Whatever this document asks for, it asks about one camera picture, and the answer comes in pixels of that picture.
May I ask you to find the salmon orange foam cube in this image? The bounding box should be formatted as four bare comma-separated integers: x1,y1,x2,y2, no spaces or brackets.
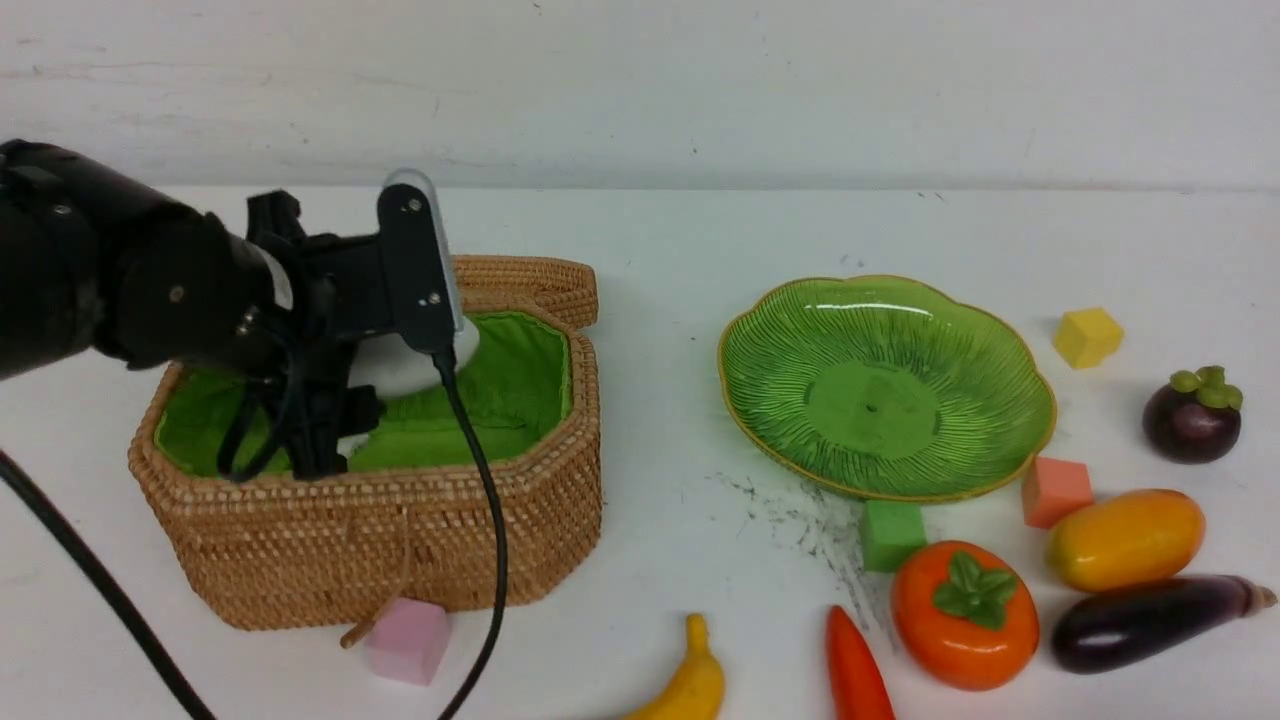
1021,456,1094,529

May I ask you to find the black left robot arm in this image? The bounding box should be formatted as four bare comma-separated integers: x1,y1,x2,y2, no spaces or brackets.
3,138,387,483

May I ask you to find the yellow orange mango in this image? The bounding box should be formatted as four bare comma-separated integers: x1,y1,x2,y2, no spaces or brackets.
1044,489,1207,593

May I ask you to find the green foam cube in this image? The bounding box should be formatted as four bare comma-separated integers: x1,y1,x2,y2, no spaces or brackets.
859,498,929,574

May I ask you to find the dark purple mangosteen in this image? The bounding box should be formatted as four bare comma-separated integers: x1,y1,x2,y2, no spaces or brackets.
1142,365,1243,464

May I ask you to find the white radish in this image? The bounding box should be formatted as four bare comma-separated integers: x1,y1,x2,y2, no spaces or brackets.
347,334,442,401

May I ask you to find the orange persimmon with leaf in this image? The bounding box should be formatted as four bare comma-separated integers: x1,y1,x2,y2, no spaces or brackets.
890,539,1041,692

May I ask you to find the woven wicker basket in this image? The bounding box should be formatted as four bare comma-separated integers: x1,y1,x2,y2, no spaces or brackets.
128,304,603,630

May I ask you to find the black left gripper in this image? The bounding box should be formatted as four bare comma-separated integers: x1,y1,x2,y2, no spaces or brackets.
244,190,390,480

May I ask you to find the black left camera cable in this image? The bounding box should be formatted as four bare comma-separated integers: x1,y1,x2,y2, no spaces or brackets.
0,345,509,720

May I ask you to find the purple eggplant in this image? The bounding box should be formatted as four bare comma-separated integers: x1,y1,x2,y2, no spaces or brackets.
1050,574,1277,675

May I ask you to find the yellow banana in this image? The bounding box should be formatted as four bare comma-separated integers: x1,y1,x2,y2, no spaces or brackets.
623,612,726,719

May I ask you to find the yellow foam cube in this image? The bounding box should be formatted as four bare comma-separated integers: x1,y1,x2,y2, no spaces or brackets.
1052,307,1125,370

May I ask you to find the orange red carrot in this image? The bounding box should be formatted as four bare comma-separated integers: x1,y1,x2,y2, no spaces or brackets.
824,605,896,720

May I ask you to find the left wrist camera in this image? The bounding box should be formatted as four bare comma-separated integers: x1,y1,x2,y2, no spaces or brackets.
378,168,465,357

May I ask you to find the green ribbed glass plate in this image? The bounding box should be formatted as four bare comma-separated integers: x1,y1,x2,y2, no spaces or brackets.
716,275,1059,503

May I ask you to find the pink foam cube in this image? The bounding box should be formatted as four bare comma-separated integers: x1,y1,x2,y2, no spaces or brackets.
364,598,451,687

